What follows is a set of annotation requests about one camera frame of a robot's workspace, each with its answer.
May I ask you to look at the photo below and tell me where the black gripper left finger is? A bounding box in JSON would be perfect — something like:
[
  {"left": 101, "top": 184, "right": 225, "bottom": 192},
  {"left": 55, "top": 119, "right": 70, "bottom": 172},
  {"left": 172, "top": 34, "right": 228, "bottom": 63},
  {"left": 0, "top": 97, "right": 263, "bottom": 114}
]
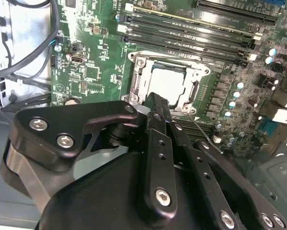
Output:
[{"left": 0, "top": 92, "right": 179, "bottom": 222}]

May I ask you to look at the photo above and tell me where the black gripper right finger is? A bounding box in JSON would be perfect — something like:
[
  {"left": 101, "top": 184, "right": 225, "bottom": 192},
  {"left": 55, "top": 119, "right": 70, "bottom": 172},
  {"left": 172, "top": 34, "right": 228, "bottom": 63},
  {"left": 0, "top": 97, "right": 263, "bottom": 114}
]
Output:
[{"left": 163, "top": 97, "right": 287, "bottom": 230}]

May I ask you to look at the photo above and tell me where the silver topped CPU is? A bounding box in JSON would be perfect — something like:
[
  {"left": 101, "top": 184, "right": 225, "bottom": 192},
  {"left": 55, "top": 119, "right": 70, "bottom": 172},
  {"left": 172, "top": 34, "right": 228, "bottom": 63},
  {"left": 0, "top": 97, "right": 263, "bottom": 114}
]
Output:
[{"left": 147, "top": 67, "right": 191, "bottom": 107}]

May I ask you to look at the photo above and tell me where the thin wire locking lever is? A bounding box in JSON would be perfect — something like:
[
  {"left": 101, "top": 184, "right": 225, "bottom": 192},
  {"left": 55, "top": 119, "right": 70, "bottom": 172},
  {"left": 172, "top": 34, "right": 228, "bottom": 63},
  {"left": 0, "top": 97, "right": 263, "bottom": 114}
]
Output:
[{"left": 186, "top": 114, "right": 224, "bottom": 154}]

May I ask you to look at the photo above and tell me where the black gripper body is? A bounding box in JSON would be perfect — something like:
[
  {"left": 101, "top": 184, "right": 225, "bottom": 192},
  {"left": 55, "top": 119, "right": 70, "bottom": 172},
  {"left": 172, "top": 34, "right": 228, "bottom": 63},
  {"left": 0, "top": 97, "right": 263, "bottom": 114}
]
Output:
[{"left": 37, "top": 151, "right": 220, "bottom": 230}]

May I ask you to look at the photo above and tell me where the metal socket cover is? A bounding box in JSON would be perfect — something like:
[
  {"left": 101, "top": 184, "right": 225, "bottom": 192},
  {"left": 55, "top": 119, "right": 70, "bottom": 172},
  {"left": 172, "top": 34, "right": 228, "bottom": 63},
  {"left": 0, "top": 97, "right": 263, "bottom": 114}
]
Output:
[{"left": 133, "top": 59, "right": 200, "bottom": 113}]

